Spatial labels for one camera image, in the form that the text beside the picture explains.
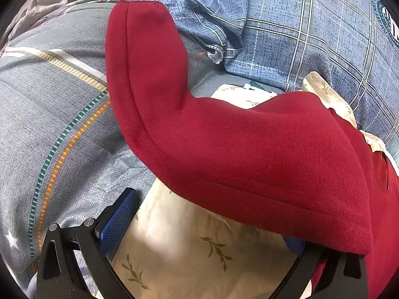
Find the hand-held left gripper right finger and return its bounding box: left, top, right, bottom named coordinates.
left=274, top=236, right=369, bottom=299

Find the blue plaid quilt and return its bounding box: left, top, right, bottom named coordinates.
left=132, top=0, right=399, bottom=150

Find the red knit garment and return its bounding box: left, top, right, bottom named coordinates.
left=105, top=1, right=399, bottom=299

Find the grey striped bed sheet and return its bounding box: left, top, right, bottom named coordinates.
left=0, top=0, right=225, bottom=290

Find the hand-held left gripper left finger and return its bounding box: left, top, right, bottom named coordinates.
left=37, top=188, right=139, bottom=299

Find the grey-beige crumpled cloth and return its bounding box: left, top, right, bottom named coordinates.
left=6, top=0, right=147, bottom=41

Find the cream leaf-print pillow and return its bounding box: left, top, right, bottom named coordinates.
left=94, top=71, right=399, bottom=299

